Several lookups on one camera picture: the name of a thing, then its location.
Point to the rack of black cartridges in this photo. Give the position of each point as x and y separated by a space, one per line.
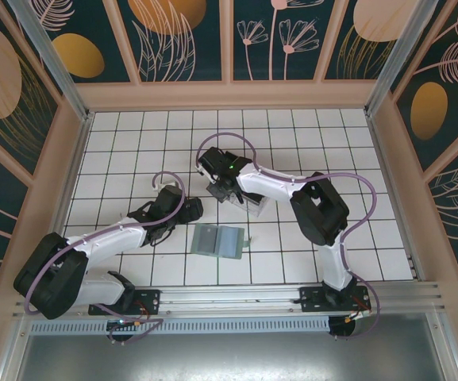
258 206

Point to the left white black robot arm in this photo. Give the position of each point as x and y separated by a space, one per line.
109 240

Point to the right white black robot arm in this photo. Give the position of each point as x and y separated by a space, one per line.
268 182

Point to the grey sheet metal panel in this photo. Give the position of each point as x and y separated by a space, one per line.
228 357

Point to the long aluminium rail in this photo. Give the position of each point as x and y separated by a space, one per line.
228 297

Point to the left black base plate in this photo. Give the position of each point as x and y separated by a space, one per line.
151 299

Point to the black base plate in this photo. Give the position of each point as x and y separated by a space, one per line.
151 299
312 297

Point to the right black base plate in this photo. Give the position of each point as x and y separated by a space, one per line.
312 297

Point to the aluminium frame post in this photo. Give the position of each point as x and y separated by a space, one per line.
56 59
401 59

